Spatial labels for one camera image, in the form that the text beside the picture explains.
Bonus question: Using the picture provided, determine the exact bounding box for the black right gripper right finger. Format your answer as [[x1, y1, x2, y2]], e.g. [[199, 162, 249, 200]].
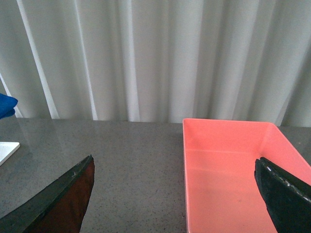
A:
[[254, 157, 311, 233]]

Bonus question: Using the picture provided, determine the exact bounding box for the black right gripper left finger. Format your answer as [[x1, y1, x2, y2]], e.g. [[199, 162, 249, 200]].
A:
[[0, 155, 95, 233]]

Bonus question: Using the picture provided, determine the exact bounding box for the blue microfiber cloth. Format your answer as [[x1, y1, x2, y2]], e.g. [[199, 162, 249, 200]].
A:
[[0, 94, 18, 119]]

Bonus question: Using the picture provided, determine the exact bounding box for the pink plastic tray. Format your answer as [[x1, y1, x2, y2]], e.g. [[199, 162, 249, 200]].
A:
[[183, 118, 311, 233]]

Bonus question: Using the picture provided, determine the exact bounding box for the white towel rack base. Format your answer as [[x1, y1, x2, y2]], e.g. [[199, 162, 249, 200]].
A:
[[0, 142, 20, 166]]

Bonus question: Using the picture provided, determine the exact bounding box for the white pleated curtain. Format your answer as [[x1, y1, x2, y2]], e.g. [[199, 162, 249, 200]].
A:
[[0, 0, 311, 127]]

